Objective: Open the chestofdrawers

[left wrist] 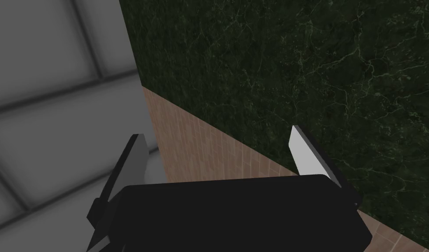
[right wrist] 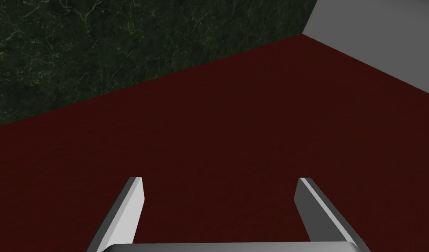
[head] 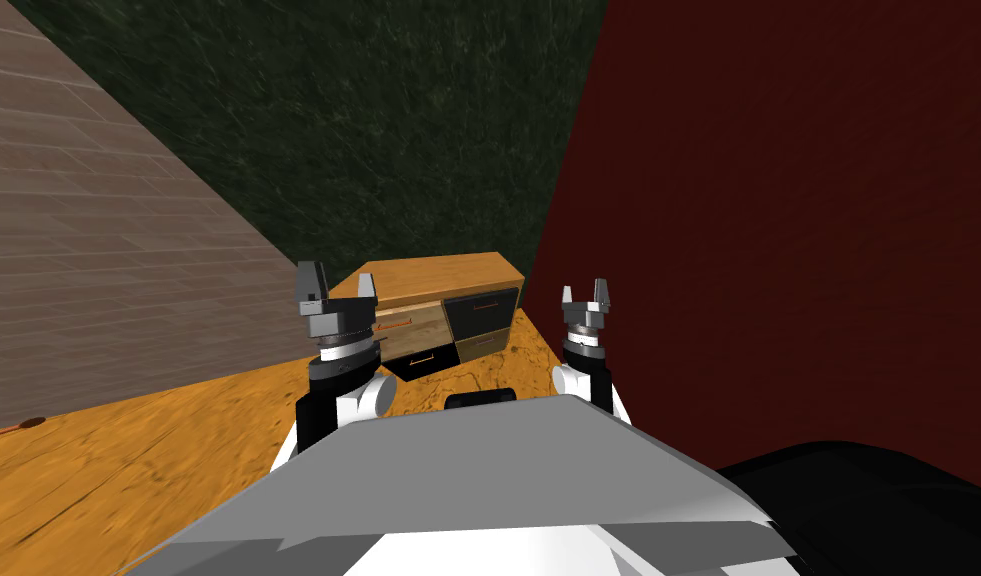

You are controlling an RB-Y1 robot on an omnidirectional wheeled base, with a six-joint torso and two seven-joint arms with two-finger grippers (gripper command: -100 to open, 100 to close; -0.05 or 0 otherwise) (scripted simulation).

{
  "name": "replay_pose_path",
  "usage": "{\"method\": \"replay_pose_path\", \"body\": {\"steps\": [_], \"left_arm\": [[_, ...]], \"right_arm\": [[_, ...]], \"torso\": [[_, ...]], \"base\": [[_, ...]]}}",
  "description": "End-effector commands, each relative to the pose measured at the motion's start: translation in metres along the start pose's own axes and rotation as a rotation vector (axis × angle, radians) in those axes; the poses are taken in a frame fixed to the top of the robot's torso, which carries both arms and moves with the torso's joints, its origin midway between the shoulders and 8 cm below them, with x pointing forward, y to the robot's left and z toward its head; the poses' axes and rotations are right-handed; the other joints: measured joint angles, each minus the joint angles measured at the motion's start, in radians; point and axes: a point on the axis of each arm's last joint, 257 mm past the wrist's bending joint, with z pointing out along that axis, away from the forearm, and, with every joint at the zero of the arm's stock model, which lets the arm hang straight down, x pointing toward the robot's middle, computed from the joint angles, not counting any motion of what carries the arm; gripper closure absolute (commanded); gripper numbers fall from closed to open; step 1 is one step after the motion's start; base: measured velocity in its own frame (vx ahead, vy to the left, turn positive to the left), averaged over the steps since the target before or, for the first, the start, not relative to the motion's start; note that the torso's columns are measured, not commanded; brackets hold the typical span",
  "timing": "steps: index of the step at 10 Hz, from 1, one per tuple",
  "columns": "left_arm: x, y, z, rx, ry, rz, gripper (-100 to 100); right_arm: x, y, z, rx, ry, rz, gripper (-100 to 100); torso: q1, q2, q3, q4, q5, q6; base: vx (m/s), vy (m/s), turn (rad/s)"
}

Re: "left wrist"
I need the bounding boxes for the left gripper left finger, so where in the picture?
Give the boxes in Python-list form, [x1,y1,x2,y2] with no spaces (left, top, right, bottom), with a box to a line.
[98,133,150,203]

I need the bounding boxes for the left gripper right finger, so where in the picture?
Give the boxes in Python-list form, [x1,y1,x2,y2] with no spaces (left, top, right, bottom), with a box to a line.
[288,125,342,189]

